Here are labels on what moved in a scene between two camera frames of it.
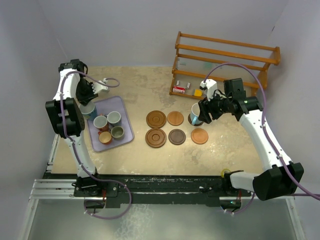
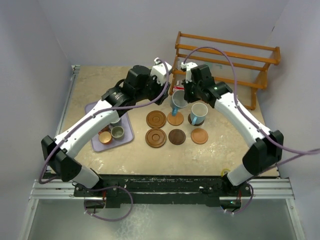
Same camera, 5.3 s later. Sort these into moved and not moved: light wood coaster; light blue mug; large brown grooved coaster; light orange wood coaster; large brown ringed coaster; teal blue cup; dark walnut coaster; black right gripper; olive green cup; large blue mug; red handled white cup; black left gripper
Moved: red handled white cup; large blue mug; black right gripper; black left gripper
Not moved: dark walnut coaster; light blue mug; light wood coaster; light orange wood coaster; large brown ringed coaster; olive green cup; teal blue cup; large brown grooved coaster
